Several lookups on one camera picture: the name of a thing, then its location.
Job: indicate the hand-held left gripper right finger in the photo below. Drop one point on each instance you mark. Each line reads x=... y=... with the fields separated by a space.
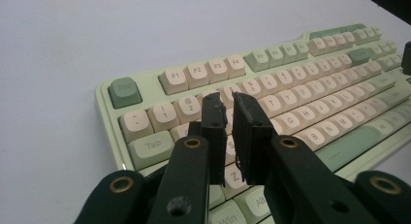
x=252 y=143

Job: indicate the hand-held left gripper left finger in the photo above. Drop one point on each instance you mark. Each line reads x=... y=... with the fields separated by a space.
x=213 y=136

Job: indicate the green and pink keyboard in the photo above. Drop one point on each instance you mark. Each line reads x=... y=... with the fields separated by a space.
x=290 y=88

